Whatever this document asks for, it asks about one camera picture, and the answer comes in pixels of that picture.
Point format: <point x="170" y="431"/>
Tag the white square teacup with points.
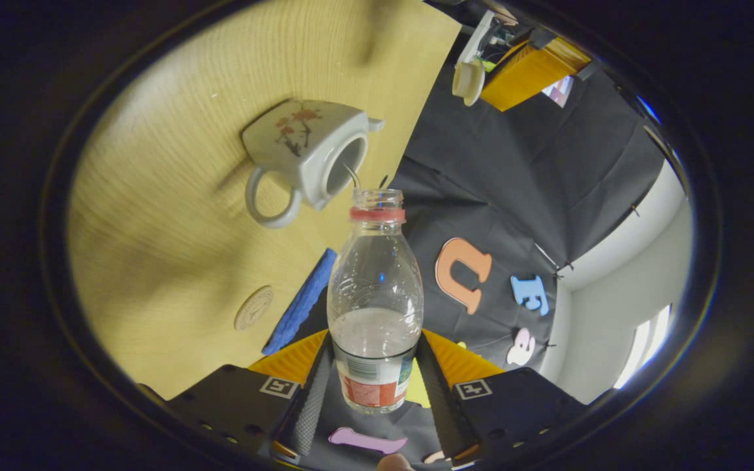
<point x="305" y="144"/>

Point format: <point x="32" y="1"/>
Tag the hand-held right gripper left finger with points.
<point x="311" y="399"/>

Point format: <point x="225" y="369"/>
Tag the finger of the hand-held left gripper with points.
<point x="527" y="72"/>

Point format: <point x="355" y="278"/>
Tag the round beige coaster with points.
<point x="254" y="307"/>

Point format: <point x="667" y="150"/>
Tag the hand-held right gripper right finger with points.
<point x="439" y="399"/>

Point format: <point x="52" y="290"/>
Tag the blue towel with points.
<point x="302" y="301"/>

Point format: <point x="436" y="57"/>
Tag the computer monitor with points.
<point x="559" y="91"/>

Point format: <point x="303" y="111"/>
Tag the white side shelf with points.
<point x="475" y="36"/>

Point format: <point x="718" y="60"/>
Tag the bright window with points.
<point x="645" y="343"/>

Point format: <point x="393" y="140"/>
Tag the clear plastic water bottle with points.
<point x="376" y="288"/>

